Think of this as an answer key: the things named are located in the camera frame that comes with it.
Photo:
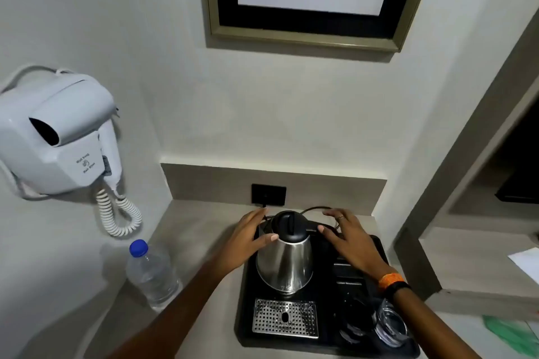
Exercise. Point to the person's left hand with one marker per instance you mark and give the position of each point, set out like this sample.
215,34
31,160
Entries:
240,243

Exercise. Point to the person's right hand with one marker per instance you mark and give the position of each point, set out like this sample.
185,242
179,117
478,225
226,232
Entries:
358,247

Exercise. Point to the person's left thumb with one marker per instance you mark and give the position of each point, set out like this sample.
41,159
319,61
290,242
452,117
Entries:
266,240

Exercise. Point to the person's right thumb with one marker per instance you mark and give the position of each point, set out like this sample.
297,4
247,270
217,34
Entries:
327,233

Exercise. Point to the steel electric kettle black lid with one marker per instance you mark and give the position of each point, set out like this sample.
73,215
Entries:
286,262

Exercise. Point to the person's right forearm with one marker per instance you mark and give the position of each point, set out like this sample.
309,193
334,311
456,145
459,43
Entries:
429,325

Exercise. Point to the person's left forearm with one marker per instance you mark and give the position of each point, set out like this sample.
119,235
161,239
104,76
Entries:
168,316

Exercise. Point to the orange wristband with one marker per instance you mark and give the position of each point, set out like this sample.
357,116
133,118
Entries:
389,281

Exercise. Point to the perforated metal drip grate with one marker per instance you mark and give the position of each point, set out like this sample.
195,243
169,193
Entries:
269,318

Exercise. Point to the black plastic tray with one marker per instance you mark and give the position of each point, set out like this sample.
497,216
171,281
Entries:
328,312

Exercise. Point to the black wrist band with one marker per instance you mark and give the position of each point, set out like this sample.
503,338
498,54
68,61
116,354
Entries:
398,289

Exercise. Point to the clear drinking glass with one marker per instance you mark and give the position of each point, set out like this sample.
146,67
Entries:
389,325
356,321

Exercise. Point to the clear water bottle blue cap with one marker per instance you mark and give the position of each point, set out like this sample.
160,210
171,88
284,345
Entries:
153,276

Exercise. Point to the grey wooden shelf unit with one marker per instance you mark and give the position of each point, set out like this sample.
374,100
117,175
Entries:
471,220

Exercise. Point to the black box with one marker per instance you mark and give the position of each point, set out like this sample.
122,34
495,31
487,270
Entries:
520,178

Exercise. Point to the white paper sheet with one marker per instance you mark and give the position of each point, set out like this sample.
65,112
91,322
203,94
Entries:
526,264

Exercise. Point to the green plastic bag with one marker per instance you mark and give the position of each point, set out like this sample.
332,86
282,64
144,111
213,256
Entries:
513,333

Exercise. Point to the black wall power outlet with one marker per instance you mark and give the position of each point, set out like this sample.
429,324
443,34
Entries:
273,194

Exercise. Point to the white wall-mounted hair dryer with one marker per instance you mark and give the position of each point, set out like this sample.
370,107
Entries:
63,135

